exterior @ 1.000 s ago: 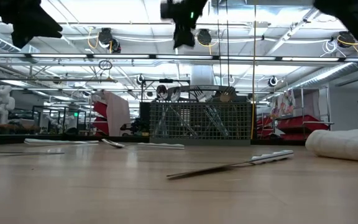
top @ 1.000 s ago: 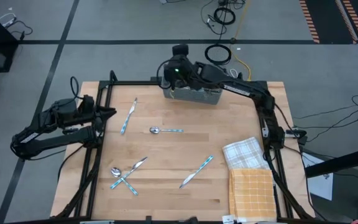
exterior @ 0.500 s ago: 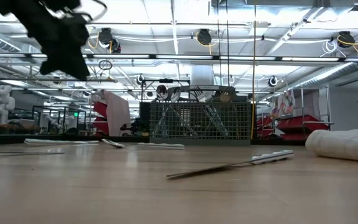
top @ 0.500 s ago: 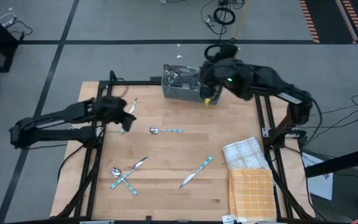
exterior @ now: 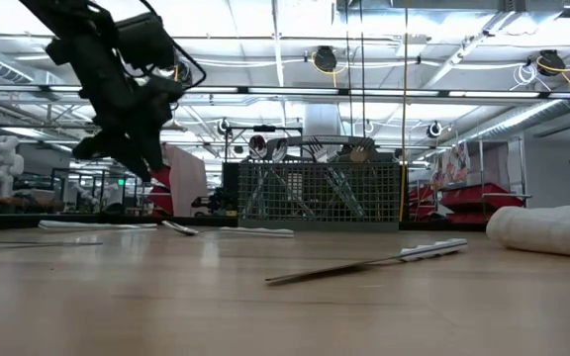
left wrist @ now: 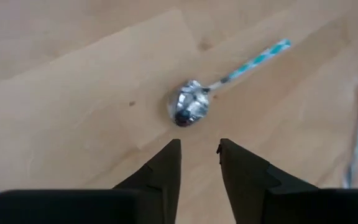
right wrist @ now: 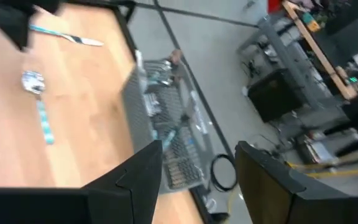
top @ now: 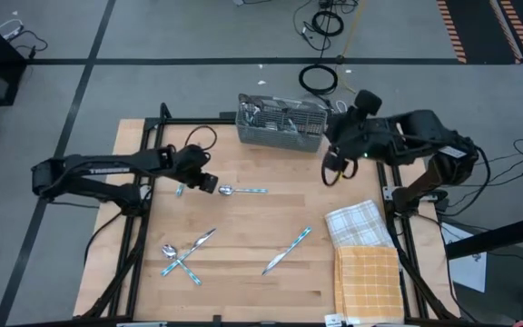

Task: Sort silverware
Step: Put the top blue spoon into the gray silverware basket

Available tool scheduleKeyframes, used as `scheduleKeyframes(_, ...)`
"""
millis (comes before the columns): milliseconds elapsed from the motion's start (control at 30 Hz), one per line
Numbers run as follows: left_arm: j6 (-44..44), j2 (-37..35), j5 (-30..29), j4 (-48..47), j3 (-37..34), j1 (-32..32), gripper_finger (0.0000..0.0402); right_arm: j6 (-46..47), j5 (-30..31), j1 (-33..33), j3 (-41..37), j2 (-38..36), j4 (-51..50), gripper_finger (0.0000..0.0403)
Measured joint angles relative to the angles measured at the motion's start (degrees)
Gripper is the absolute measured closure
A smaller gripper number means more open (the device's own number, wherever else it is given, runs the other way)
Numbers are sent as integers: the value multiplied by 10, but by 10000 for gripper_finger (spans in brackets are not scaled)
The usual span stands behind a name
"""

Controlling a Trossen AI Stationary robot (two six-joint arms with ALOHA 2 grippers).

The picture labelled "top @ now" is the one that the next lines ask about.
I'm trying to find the large coiled black cable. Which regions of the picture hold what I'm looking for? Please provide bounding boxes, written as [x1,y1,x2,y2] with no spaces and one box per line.
[297,64,339,96]

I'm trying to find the yellow floor cable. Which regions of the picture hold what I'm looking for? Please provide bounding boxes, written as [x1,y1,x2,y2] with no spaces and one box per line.
[333,0,365,94]

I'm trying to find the thin black floor cable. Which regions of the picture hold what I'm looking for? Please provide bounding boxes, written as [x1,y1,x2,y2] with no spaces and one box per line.
[291,0,361,60]

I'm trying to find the grey plastic cutlery basket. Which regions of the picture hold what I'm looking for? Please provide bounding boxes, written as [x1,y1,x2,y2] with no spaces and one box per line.
[235,93,328,154]

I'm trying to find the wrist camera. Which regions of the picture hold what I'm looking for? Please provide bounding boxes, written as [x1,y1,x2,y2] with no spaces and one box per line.
[198,172,220,195]
[323,151,343,173]

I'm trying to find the white paper sheet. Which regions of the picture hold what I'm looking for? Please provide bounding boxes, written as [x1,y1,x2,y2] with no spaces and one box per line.
[440,222,488,294]

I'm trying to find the orange plaid cloth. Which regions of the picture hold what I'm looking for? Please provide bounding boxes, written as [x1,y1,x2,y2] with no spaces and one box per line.
[332,244,406,326]

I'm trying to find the white floor cable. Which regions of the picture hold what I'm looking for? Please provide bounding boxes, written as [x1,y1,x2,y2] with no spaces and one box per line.
[0,18,25,41]

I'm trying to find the black mat orange-striped edges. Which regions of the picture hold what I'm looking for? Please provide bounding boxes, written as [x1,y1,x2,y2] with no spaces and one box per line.
[436,0,523,65]

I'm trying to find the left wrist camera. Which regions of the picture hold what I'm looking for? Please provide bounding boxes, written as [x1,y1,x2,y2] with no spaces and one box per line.
[198,172,220,195]

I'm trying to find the black cable with plug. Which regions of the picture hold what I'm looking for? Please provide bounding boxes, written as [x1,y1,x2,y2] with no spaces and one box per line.
[14,29,48,60]

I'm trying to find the white plaid cloth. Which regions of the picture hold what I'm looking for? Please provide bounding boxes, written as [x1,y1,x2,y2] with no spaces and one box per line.
[323,198,397,250]

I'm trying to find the black floor cable bundle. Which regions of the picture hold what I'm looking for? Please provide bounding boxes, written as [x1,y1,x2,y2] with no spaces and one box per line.
[427,137,523,183]

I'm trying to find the small coiled black cable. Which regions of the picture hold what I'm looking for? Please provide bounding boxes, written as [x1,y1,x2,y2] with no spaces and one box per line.
[311,9,346,38]

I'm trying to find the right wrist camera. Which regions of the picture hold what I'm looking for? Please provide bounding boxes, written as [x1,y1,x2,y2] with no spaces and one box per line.
[323,151,343,173]

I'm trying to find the black desk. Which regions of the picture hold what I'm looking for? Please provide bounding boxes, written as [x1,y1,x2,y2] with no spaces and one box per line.
[442,212,523,327]

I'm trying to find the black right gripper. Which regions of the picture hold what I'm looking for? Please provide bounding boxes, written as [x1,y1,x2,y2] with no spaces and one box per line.
[324,88,383,161]

